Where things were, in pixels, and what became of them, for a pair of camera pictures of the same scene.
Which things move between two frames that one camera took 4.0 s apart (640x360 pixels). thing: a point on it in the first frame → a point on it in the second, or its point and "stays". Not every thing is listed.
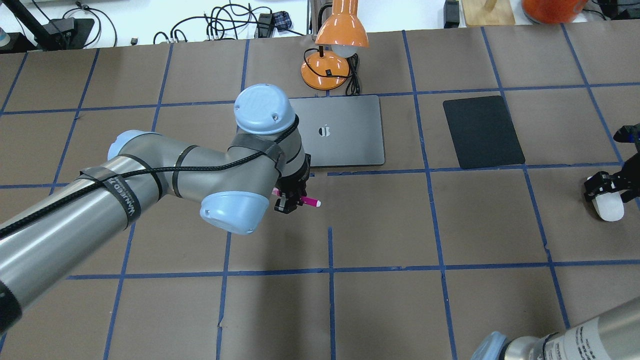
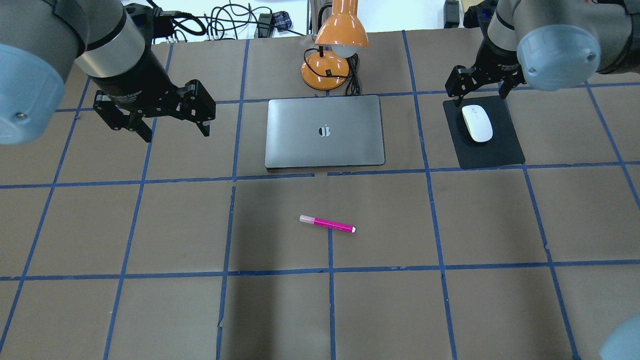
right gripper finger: (601, 182) → (506, 87)
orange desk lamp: (339, 38) stays
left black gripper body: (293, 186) → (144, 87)
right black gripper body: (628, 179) → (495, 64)
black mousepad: (482, 133) stays
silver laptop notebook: (341, 130) stays
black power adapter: (451, 14) stays
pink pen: (305, 200) → (327, 223)
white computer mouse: (609, 205) → (478, 122)
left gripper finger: (300, 191) → (202, 106)
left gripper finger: (285, 204) → (118, 118)
